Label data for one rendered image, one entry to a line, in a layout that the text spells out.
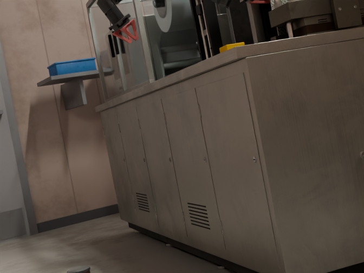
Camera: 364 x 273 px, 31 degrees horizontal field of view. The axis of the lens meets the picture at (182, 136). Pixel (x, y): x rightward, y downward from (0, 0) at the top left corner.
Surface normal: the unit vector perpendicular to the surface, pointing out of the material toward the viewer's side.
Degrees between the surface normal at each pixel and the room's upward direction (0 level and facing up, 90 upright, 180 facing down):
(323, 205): 90
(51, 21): 90
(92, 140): 90
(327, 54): 90
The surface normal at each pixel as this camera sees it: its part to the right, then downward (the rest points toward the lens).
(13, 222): 0.47, -0.07
